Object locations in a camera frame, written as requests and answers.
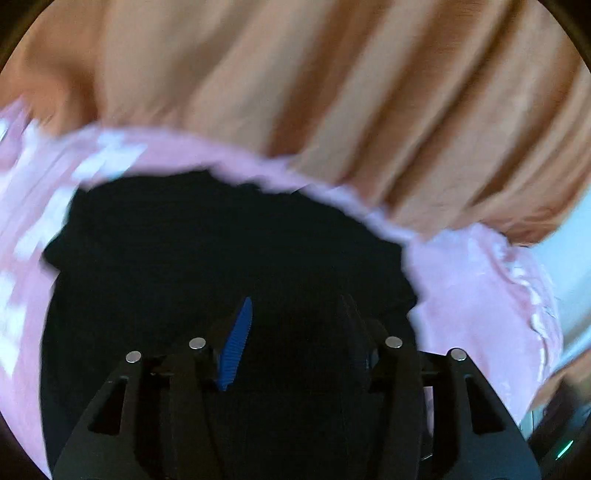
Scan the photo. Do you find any black long-sleeve sweater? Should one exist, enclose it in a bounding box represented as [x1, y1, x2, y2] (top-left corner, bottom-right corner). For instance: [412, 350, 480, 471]
[40, 171, 417, 479]

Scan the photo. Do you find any pink patterned bed blanket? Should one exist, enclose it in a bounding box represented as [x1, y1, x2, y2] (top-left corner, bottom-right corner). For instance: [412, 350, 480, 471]
[1, 101, 563, 472]

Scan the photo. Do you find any orange curtain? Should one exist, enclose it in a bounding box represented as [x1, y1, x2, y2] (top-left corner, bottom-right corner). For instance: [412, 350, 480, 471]
[1, 1, 590, 245]

